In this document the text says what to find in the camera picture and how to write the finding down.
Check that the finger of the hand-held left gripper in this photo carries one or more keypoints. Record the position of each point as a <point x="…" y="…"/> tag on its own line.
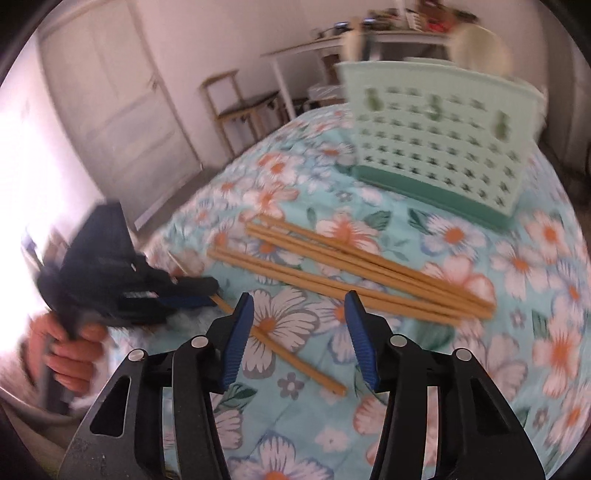
<point x="184" y="302"/>
<point x="189" y="285"/>

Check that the person's left hand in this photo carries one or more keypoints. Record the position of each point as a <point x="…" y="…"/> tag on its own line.
<point x="69" y="355"/>

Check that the mint green utensil holder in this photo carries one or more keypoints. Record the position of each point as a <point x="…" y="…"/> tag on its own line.
<point x="438" y="152"/>

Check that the white plastic spoon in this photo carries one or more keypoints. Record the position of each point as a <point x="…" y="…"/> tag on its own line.
<point x="353" y="44"/>
<point x="482" y="46"/>

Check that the wooden chair with dark seat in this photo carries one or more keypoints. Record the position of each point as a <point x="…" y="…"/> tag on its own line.
<point x="251" y="104"/>

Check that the floral blue tablecloth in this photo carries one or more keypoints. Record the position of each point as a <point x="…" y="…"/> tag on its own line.
<point x="415" y="369"/>

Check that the single wooden chopstick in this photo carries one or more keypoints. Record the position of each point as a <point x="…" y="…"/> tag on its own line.
<point x="300" y="363"/>

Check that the white side table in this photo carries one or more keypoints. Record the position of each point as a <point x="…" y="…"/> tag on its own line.
<point x="295" y="48"/>

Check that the bundle of wooden chopsticks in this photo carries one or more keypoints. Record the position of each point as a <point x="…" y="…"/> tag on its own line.
<point x="369" y="267"/>

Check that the white panel door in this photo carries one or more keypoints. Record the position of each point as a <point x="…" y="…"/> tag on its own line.
<point x="120" y="92"/>

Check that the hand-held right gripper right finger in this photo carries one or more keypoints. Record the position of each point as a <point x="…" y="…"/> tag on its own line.
<point x="362" y="341"/>

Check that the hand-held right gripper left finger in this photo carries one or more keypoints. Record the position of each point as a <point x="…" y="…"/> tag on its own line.
<point x="238" y="341"/>

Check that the person's left forearm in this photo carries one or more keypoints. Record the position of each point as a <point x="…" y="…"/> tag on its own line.
<point x="14" y="364"/>

